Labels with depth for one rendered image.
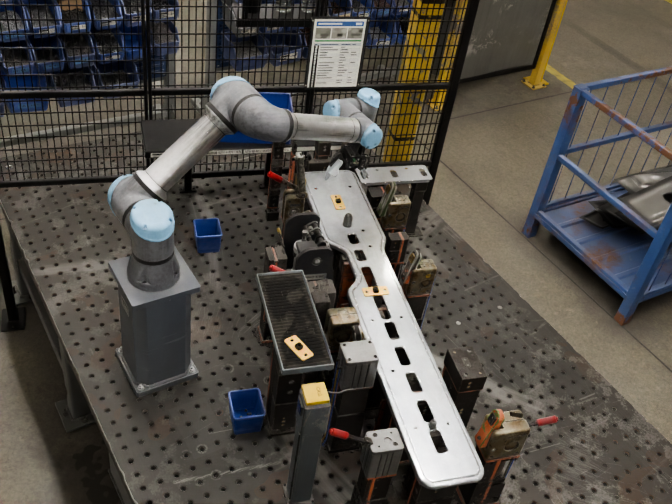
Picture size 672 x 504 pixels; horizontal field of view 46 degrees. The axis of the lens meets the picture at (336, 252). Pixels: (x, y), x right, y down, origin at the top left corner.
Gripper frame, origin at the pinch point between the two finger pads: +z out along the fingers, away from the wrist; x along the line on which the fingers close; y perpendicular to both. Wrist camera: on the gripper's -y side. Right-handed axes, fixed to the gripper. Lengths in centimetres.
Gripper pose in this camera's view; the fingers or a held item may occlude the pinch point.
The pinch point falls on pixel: (343, 178)
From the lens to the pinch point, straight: 281.8
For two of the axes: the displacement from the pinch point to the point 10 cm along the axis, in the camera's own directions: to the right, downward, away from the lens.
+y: 3.5, 6.3, -6.9
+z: -2.2, 7.7, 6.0
